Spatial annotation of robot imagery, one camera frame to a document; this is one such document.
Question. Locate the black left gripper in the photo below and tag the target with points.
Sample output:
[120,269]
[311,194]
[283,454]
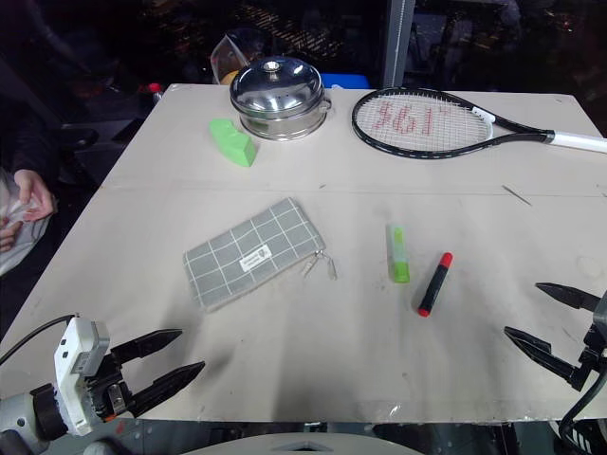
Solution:
[110,391]

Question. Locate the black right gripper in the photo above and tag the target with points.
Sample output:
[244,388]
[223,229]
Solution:
[600,332]

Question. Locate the black marker with red ends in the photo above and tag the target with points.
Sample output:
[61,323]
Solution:
[434,286]

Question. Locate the clear plastic bag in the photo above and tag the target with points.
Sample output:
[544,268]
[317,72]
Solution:
[232,47]
[246,251]

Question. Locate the person's dark sleeved left forearm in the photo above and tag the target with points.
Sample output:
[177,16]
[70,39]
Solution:
[23,137]

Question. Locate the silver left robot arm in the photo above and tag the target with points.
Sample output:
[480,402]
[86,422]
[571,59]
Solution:
[19,417]

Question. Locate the person's right hand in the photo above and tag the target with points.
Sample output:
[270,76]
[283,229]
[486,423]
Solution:
[8,234]

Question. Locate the person's left hand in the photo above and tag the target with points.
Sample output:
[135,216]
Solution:
[35,194]

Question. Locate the thin stick on table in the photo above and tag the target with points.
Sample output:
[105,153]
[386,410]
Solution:
[517,194]

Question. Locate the grey robot torso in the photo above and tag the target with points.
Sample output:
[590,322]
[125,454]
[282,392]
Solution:
[303,443]

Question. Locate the white garment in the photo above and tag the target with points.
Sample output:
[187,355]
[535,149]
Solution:
[14,258]

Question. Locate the black white tennis racket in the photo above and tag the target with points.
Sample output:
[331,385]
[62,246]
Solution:
[521,130]

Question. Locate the green foam block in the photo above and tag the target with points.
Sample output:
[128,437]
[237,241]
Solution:
[232,142]

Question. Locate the dark chair armrest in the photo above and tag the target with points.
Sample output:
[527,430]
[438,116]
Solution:
[78,137]

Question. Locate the orange object in bag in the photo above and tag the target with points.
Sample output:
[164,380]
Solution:
[228,78]

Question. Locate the stainless steel pot with lid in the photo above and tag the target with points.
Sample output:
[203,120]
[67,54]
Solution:
[280,95]

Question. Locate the blue container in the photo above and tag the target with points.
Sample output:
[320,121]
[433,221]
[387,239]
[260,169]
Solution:
[346,81]

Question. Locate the grey metal pillar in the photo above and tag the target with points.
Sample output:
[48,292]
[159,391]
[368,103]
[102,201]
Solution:
[398,42]

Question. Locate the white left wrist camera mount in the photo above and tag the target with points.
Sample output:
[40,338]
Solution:
[76,360]

